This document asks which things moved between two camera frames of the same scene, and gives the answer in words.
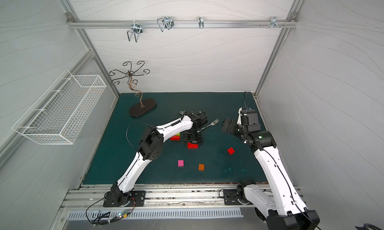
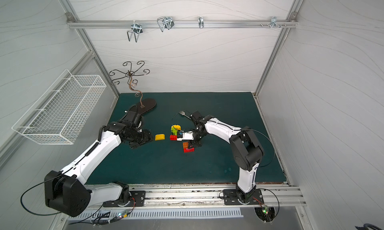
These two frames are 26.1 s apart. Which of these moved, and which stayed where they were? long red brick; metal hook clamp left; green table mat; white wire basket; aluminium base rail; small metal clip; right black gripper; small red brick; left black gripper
Moved: long red brick; right black gripper; left black gripper
Stayed: aluminium base rail; green table mat; small red brick; white wire basket; metal hook clamp left; small metal clip
